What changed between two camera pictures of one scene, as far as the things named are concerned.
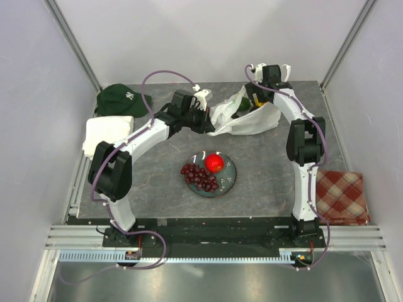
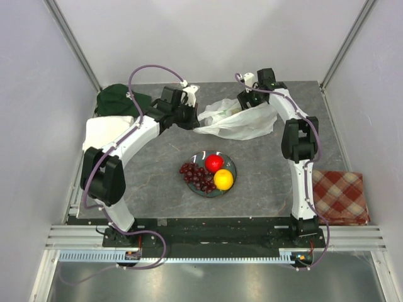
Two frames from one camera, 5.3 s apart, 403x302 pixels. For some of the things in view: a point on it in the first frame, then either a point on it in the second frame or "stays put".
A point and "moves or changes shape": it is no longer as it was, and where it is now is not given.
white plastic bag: x=258 y=120 stays put
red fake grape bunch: x=201 y=178 stays put
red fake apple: x=214 y=162 stays put
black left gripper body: x=196 y=119 -> x=184 y=115
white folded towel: x=110 y=129 stays put
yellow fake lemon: x=259 y=104 moves or changes shape
